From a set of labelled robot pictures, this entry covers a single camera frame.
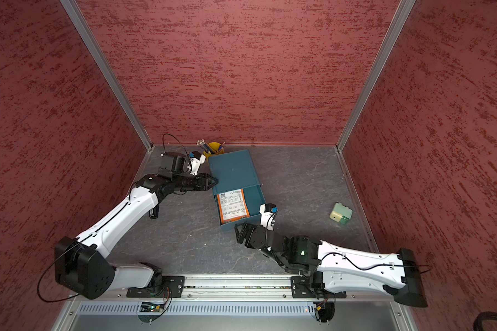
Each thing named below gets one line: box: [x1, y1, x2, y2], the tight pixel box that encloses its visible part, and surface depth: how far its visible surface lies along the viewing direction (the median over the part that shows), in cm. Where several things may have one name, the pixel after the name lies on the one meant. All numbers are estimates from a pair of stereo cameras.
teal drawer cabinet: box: [207, 149, 266, 232], surface depth 82 cm
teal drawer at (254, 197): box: [212, 184, 267, 232], surface depth 81 cm
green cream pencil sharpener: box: [329, 202, 354, 225], surface depth 91 cm
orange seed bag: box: [216, 188, 251, 225], surface depth 81 cm
